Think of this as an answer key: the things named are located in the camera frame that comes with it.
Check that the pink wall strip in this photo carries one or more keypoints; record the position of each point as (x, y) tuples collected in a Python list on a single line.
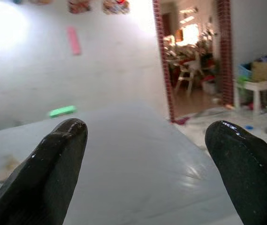
[(74, 41)]

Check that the colourful wall decoration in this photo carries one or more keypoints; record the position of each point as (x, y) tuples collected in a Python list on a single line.
[(115, 6), (79, 5)]

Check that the red brick door frame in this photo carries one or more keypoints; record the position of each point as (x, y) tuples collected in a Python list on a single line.
[(165, 70)]

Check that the red cloth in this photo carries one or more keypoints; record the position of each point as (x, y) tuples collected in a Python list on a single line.
[(182, 121)]

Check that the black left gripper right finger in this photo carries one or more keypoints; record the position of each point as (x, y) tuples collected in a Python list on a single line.
[(248, 175)]

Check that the green plastic stool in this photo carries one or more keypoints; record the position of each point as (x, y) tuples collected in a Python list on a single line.
[(63, 111)]

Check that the woven tan basket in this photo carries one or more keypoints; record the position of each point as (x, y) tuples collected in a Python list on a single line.
[(262, 70)]

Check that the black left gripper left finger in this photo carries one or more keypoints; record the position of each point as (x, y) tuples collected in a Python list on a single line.
[(41, 175)]

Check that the small blue toy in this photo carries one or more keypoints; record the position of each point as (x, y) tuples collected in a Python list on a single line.
[(249, 127)]

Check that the white chair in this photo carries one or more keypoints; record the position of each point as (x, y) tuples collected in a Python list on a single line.
[(189, 72)]

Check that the blue plastic basket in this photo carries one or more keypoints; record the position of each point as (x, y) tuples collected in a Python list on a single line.
[(244, 71)]

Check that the small white table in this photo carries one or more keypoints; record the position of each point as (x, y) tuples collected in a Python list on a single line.
[(256, 87)]

